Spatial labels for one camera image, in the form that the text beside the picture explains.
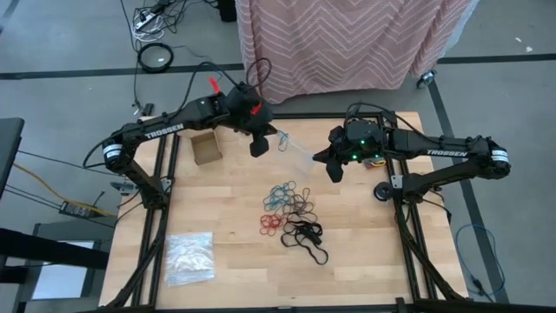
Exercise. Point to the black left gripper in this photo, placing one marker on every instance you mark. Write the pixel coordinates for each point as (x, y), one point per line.
(241, 106)

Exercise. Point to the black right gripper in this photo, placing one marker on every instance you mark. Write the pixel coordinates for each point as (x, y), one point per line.
(360, 135)

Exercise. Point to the clear plastic bag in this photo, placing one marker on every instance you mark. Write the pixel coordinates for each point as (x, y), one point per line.
(299, 156)

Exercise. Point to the red rubber bands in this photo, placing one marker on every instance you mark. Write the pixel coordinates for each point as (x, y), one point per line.
(271, 224)

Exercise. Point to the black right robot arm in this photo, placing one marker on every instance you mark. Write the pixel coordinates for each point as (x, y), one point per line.
(447, 152)

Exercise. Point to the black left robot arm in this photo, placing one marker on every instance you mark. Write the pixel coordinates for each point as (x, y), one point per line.
(165, 130)

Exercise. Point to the black rubber bands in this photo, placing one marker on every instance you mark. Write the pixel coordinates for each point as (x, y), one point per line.
(304, 230)

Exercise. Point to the small open cardboard box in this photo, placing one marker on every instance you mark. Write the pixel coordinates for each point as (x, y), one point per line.
(206, 148)

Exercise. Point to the black tape roll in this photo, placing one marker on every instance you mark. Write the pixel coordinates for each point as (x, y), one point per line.
(379, 196)

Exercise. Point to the pink chevron cloth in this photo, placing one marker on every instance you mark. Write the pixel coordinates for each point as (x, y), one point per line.
(339, 43)

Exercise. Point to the small black clamp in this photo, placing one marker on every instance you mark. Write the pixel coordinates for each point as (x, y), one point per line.
(147, 108)

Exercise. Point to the black box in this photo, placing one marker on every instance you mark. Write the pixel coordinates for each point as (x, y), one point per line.
(227, 11)

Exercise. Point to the round black-rimmed lens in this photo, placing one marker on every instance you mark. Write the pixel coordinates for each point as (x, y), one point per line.
(155, 58)

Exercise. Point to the stack of clear plastic bags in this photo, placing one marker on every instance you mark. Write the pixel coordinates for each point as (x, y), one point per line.
(189, 258)

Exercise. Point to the white power strip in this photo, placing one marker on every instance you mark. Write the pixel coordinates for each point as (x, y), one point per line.
(144, 20)

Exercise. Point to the black power adapter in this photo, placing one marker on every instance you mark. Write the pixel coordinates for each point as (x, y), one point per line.
(76, 209)

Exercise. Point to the black metal cart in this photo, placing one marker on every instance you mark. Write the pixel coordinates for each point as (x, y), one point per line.
(43, 252)

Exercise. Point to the black desk corner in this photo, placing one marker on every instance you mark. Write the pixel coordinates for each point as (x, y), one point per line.
(8, 152)

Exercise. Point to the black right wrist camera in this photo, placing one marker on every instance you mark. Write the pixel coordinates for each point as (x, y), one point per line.
(334, 170)

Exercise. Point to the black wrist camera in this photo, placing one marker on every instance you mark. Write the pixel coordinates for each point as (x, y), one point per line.
(260, 147)
(334, 170)

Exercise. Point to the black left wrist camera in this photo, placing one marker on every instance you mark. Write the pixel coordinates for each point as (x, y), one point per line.
(260, 147)

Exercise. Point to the black aluminium table frame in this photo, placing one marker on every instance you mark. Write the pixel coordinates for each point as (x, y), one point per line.
(304, 116)

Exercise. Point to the grey metal bracket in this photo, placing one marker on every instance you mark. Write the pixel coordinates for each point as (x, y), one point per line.
(121, 187)

